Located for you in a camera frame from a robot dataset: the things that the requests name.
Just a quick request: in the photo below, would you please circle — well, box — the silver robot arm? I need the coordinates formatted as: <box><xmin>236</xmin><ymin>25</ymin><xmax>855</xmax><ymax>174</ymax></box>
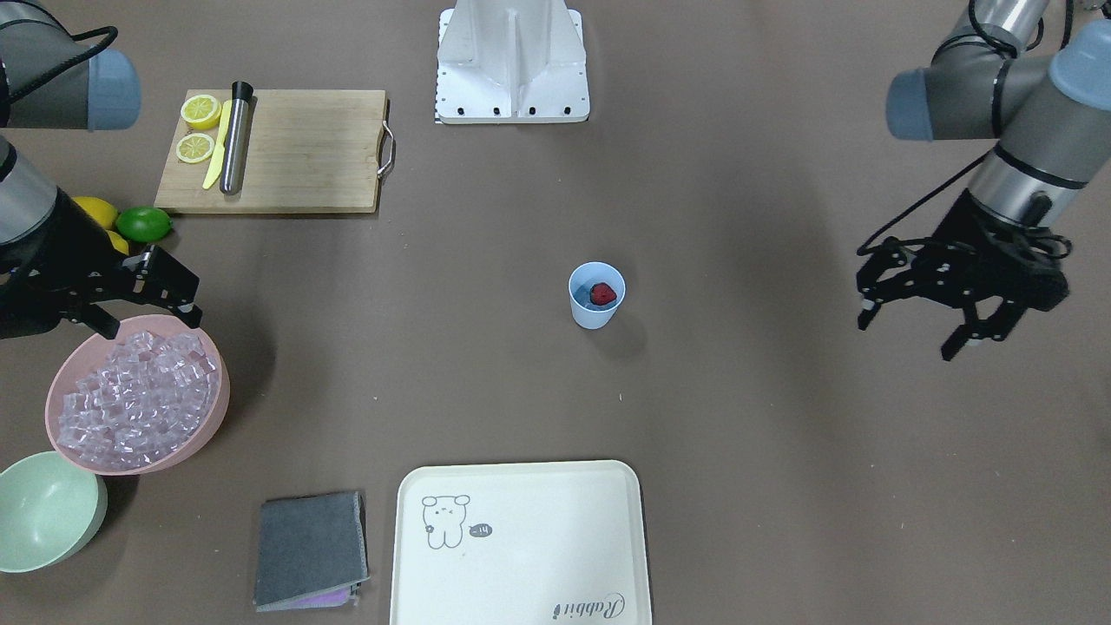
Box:
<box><xmin>89</xmin><ymin>1</ymin><xmax>1050</xmax><ymax>345</ymax></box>

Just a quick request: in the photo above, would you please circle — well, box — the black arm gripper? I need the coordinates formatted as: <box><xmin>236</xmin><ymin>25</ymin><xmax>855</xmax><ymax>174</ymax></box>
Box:
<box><xmin>857</xmin><ymin>191</ymin><xmax>1070</xmax><ymax>361</ymax></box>

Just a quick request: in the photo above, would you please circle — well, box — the grey folded cloth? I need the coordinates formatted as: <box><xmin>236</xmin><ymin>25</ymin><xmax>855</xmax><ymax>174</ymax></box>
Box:
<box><xmin>253</xmin><ymin>490</ymin><xmax>370</xmax><ymax>613</ymax></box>

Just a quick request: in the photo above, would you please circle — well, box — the whole lemon near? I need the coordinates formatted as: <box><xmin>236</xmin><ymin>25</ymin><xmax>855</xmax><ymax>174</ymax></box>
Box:
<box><xmin>106</xmin><ymin>230</ymin><xmax>130</xmax><ymax>256</ymax></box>

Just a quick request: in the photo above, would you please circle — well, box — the lemon half upper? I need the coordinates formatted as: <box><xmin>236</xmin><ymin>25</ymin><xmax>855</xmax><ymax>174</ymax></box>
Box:
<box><xmin>180</xmin><ymin>94</ymin><xmax>223</xmax><ymax>131</ymax></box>

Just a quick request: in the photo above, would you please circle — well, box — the lemon half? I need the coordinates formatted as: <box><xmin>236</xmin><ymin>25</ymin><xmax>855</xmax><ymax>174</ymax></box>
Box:
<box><xmin>180</xmin><ymin>94</ymin><xmax>223</xmax><ymax>131</ymax></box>
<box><xmin>174</xmin><ymin>132</ymin><xmax>216</xmax><ymax>165</ymax></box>

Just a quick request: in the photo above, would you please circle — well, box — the light blue cup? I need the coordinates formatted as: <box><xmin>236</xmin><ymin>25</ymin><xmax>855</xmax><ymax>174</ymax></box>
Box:
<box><xmin>568</xmin><ymin>261</ymin><xmax>625</xmax><ymax>331</ymax></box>

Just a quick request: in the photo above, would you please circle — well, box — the lemon half lower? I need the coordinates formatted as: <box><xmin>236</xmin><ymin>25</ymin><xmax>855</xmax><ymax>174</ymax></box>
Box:
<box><xmin>174</xmin><ymin>132</ymin><xmax>216</xmax><ymax>165</ymax></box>

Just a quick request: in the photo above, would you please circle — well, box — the steel muddler rod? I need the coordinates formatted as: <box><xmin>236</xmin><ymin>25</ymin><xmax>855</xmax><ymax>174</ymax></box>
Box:
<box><xmin>220</xmin><ymin>82</ymin><xmax>254</xmax><ymax>195</ymax></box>

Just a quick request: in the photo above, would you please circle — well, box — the whole lemon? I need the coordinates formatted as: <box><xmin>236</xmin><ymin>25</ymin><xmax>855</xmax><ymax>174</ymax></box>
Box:
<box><xmin>72</xmin><ymin>195</ymin><xmax>119</xmax><ymax>231</ymax></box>
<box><xmin>106</xmin><ymin>230</ymin><xmax>130</xmax><ymax>256</ymax></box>

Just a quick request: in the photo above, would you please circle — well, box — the whole lemon far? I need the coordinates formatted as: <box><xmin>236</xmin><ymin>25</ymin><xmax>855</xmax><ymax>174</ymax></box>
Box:
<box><xmin>72</xmin><ymin>195</ymin><xmax>119</xmax><ymax>231</ymax></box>

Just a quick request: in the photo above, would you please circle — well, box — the yellow plastic knife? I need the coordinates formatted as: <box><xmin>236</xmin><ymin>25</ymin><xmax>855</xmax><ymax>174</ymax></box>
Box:
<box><xmin>201</xmin><ymin>100</ymin><xmax>233</xmax><ymax>190</ymax></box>

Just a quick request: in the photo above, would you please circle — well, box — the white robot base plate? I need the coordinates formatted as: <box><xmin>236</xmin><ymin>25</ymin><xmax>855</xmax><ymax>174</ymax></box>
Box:
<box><xmin>434</xmin><ymin>1</ymin><xmax>591</xmax><ymax>124</ymax></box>

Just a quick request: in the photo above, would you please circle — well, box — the green lime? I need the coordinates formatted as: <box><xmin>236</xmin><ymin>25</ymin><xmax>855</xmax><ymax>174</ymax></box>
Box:
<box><xmin>116</xmin><ymin>206</ymin><xmax>174</xmax><ymax>244</ymax></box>

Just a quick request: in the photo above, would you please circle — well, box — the cream rabbit tray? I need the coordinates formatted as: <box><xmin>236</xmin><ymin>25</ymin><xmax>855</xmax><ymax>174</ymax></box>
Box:
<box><xmin>390</xmin><ymin>458</ymin><xmax>654</xmax><ymax>624</ymax></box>

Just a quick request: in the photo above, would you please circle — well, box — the pile of clear ice cubes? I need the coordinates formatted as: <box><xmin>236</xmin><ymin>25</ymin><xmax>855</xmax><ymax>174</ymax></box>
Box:
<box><xmin>57</xmin><ymin>332</ymin><xmax>220</xmax><ymax>468</ymax></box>

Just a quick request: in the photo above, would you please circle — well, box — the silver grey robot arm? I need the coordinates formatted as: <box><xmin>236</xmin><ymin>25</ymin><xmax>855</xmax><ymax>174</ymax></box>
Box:
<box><xmin>1</xmin><ymin>1</ymin><xmax>202</xmax><ymax>337</ymax></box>

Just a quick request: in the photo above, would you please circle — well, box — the red strawberry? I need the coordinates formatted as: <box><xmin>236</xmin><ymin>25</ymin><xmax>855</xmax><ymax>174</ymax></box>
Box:
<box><xmin>588</xmin><ymin>282</ymin><xmax>618</xmax><ymax>308</ymax></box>

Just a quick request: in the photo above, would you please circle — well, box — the mint green bowl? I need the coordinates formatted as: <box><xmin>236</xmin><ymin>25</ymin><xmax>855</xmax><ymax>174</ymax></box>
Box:
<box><xmin>1</xmin><ymin>451</ymin><xmax>108</xmax><ymax>574</ymax></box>

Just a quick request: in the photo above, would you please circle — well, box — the wooden cutting board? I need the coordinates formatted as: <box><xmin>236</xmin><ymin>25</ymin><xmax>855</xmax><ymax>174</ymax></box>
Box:
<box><xmin>154</xmin><ymin>89</ymin><xmax>396</xmax><ymax>216</ymax></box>

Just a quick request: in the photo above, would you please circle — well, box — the pink bowl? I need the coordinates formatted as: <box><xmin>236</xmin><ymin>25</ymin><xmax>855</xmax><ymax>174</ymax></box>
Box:
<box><xmin>44</xmin><ymin>314</ymin><xmax>232</xmax><ymax>477</ymax></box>

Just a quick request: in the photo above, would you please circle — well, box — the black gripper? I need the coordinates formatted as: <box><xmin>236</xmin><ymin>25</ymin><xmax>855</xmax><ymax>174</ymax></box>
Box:
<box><xmin>1</xmin><ymin>191</ymin><xmax>203</xmax><ymax>340</ymax></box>

